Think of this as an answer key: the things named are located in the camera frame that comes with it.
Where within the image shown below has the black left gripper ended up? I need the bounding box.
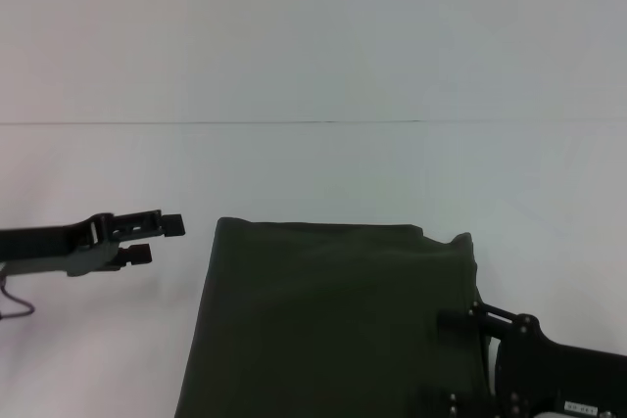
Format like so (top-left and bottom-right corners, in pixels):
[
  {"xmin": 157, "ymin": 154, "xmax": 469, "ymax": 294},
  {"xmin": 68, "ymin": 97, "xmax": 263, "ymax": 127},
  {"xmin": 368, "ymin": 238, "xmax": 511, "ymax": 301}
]
[{"xmin": 0, "ymin": 209, "xmax": 187, "ymax": 279}]

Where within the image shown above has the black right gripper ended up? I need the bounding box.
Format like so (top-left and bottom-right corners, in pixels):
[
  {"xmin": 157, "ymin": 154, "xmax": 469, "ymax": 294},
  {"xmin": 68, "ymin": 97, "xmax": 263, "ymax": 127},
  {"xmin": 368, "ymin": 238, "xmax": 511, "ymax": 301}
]
[{"xmin": 424, "ymin": 301, "xmax": 627, "ymax": 418}]

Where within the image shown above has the thin left arm cable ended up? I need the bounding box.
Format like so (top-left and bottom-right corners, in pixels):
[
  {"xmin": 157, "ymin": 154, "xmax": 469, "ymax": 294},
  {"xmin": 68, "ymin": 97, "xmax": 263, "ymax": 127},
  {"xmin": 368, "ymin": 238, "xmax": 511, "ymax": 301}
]
[{"xmin": 0, "ymin": 265, "xmax": 36, "ymax": 320}]

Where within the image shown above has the dark green shirt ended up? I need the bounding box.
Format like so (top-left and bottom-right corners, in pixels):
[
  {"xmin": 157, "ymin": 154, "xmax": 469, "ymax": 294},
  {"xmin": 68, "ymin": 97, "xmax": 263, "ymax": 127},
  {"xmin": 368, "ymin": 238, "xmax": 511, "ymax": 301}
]
[{"xmin": 173, "ymin": 216, "xmax": 479, "ymax": 418}]

